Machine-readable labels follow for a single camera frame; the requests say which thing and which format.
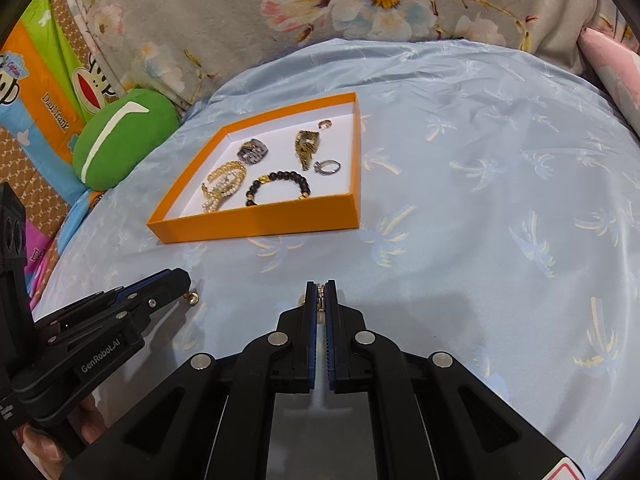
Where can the gold hoop earring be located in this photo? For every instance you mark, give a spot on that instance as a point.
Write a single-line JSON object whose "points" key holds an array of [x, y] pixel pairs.
{"points": [[192, 298], [322, 296]]}

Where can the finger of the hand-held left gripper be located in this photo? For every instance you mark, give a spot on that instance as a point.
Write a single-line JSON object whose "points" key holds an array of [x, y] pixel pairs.
{"points": [[160, 292], [90, 305]]}

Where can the gold wristwatch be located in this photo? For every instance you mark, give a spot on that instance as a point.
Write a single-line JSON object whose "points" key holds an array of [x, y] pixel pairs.
{"points": [[306, 147]]}

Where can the light blue palm-print sheet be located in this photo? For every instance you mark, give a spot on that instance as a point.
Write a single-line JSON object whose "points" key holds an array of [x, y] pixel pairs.
{"points": [[475, 185]]}

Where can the gold braided bangle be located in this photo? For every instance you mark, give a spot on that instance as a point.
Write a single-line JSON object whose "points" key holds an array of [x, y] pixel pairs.
{"points": [[235, 164]]}

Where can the silver wristwatch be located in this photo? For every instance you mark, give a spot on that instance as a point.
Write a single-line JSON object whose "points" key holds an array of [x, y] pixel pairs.
{"points": [[252, 152]]}

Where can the cartoon printed blanket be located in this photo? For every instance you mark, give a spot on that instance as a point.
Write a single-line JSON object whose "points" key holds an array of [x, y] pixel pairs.
{"points": [[45, 110]]}

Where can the person's left hand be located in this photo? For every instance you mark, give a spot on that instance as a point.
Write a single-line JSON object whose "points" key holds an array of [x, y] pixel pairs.
{"points": [[92, 420]]}

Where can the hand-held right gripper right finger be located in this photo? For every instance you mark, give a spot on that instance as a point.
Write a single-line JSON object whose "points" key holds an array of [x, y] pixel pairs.
{"points": [[331, 330]]}

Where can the orange cardboard box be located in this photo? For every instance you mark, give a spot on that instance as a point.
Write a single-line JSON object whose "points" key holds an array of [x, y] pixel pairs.
{"points": [[260, 222]]}

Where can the pink floral pillow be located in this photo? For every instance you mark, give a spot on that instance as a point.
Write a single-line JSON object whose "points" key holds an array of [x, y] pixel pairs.
{"points": [[612, 70]]}

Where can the green cushion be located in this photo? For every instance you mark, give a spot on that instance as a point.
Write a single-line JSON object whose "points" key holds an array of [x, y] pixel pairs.
{"points": [[125, 130]]}

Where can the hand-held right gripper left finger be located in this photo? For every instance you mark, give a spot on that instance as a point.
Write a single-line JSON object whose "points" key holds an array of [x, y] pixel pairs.
{"points": [[311, 330]]}

